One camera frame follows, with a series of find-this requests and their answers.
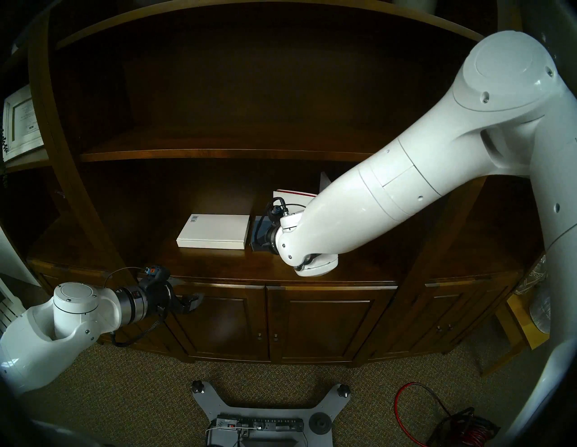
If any blue cover book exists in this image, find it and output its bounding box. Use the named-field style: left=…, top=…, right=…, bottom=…
left=251, top=216, right=271, bottom=251

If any white book with barcode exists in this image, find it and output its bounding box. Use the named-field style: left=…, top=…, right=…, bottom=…
left=176, top=214, right=251, bottom=250

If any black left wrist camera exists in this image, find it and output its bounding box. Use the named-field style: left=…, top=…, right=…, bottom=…
left=141, top=265, right=170, bottom=289

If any dark wooden bookshelf cabinet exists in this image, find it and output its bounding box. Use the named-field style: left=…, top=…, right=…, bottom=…
left=0, top=0, right=577, bottom=365

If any thin grey camera wire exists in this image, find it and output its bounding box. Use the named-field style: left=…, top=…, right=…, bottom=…
left=104, top=268, right=147, bottom=289

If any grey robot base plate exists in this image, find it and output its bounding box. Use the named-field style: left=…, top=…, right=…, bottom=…
left=190, top=380, right=351, bottom=447

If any white framed certificate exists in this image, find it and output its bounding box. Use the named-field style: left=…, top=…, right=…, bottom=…
left=2, top=86, right=45, bottom=163

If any light wooden side table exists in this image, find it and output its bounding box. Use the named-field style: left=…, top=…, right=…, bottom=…
left=480, top=293, right=553, bottom=377

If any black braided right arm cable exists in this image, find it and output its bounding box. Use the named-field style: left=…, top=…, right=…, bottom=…
left=257, top=203, right=308, bottom=235

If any translucent ribbed plastic jar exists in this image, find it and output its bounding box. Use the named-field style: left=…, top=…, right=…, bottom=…
left=530, top=284, right=551, bottom=334

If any large white book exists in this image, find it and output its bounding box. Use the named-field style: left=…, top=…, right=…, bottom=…
left=273, top=171, right=333, bottom=200

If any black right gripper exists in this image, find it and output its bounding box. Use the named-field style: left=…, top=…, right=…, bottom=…
left=251, top=221, right=280, bottom=252

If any white slatted chair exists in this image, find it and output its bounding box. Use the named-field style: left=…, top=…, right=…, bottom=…
left=0, top=275, right=25, bottom=334

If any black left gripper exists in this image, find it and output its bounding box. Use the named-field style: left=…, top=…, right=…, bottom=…
left=147, top=278, right=206, bottom=318

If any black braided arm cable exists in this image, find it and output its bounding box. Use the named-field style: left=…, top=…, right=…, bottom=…
left=110, top=309, right=169, bottom=347
left=257, top=203, right=308, bottom=235

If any clear glass jar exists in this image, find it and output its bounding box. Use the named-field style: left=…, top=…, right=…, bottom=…
left=516, top=255, right=547, bottom=296

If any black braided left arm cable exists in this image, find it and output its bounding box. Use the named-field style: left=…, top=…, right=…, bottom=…
left=110, top=309, right=169, bottom=347

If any red cable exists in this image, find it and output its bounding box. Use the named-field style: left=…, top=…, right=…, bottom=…
left=394, top=382, right=451, bottom=447

